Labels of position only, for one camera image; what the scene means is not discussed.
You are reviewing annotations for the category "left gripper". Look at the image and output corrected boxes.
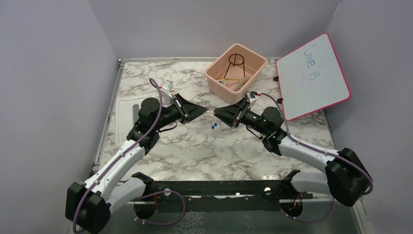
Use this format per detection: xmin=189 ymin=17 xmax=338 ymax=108
xmin=153 ymin=93 xmax=207 ymax=131

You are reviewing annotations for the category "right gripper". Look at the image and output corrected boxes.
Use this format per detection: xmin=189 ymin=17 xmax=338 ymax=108
xmin=214 ymin=97 xmax=269 ymax=136

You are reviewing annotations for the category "amber rubber tubing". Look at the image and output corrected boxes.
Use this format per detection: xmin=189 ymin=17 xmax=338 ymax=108
xmin=217 ymin=77 xmax=248 ymax=91

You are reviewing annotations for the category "black wire tripod ring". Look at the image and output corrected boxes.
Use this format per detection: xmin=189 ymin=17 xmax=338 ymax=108
xmin=223 ymin=53 xmax=246 ymax=80

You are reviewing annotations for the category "white plastic lid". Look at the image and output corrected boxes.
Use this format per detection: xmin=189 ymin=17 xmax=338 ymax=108
xmin=114 ymin=98 xmax=145 ymax=147

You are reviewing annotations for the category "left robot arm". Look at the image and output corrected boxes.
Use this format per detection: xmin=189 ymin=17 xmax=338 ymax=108
xmin=65 ymin=94 xmax=207 ymax=234

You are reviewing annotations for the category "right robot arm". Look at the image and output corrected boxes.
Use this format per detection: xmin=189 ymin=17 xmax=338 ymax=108
xmin=213 ymin=93 xmax=373 ymax=207

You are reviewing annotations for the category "pink plastic bin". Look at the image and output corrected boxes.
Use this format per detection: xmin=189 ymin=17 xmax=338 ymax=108
xmin=204 ymin=43 xmax=268 ymax=104

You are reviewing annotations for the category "pink framed whiteboard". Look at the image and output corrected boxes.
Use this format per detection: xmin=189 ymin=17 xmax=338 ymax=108
xmin=276 ymin=33 xmax=351 ymax=120

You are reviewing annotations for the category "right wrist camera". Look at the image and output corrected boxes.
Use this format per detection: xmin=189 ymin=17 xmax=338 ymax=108
xmin=246 ymin=91 xmax=261 ymax=105

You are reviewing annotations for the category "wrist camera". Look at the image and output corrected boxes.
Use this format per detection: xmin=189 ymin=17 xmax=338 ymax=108
xmin=160 ymin=80 xmax=173 ymax=102
xmin=246 ymin=91 xmax=261 ymax=105

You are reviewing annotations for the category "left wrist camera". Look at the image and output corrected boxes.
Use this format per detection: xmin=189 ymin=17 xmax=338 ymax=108
xmin=160 ymin=80 xmax=173 ymax=102

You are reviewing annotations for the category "purple cable loop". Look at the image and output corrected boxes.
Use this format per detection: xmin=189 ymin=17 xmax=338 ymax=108
xmin=132 ymin=189 xmax=188 ymax=226

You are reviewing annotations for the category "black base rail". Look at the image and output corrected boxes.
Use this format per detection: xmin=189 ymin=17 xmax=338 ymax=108
xmin=131 ymin=180 xmax=313 ymax=214

